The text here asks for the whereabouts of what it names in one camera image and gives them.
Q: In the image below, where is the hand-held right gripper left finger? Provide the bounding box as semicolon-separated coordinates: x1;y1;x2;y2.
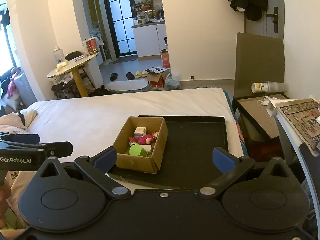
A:
37;147;132;200

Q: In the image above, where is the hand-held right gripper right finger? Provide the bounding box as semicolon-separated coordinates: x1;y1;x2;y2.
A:
197;147;293;199

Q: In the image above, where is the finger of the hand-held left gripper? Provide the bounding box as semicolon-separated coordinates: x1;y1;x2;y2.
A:
35;141;73;158
0;132;40;146

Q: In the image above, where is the green cube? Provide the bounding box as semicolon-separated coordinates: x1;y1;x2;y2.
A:
129;144;148;157

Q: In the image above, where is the black tray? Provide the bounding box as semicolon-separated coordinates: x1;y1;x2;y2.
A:
106;115;229;189

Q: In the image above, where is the pink figurine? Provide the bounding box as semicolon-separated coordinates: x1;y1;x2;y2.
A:
135;131;160;145

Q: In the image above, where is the person's left hand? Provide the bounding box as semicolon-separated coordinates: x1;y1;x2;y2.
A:
0;183;12;219

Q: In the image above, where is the white ribbed appliance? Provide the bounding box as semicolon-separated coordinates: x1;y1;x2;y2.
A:
14;74;38;110

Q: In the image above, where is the pink plush toy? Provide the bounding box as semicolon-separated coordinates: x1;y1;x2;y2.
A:
7;67;22;99

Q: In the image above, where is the black side table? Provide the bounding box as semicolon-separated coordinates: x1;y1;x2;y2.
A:
232;93;292;140

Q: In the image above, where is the black shoes pile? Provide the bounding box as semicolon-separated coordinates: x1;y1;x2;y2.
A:
94;85;110;97

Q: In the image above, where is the grey desk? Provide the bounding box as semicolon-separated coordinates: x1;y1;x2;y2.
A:
274;97;320;230

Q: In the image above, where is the white flat box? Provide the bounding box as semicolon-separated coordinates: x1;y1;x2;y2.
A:
265;99;297;117

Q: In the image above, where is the white face mask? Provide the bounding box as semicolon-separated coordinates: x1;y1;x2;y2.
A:
257;96;277;107

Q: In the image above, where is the white floor mat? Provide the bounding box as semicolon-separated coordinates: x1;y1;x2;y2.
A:
105;79;148;92

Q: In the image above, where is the pale yellow object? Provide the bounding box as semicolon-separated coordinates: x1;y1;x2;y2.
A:
55;60;70;72

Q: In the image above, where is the stack of plastic cups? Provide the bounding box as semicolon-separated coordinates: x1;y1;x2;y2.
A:
251;81;288;94

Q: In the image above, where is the round yellow side table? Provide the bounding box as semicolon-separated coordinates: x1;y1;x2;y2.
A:
47;52;100;97

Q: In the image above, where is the printed desk mat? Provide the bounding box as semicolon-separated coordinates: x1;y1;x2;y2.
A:
279;99;320;152

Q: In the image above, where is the clear water bottle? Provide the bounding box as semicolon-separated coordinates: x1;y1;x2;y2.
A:
53;45;66;64

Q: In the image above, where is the clear plastic bag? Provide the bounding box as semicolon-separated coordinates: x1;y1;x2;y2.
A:
165;74;181;89

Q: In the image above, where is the black chair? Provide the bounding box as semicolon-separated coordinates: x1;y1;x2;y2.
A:
51;51;90;98

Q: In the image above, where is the red cardboard floor box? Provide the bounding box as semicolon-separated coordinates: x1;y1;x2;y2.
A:
145;66;170;88

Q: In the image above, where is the grey door mat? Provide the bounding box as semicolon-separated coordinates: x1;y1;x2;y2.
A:
110;55;138;64

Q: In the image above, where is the red tin canister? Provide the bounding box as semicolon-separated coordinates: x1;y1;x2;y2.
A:
86;38;99;55

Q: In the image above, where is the olive brown board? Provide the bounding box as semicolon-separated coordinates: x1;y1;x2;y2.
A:
234;32;285;99

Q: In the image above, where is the orange box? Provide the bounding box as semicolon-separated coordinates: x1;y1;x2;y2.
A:
160;50;170;68

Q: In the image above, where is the white kitchen cabinet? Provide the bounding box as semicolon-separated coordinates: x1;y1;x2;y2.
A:
132;22;167;58

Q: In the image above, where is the black framed glass door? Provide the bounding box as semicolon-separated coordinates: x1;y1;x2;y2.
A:
101;0;138;59

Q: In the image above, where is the kitchen shelf with jars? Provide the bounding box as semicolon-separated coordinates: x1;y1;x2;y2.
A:
134;0;153;12

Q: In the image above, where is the black door lock handle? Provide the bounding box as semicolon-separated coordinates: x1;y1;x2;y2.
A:
265;7;279;33

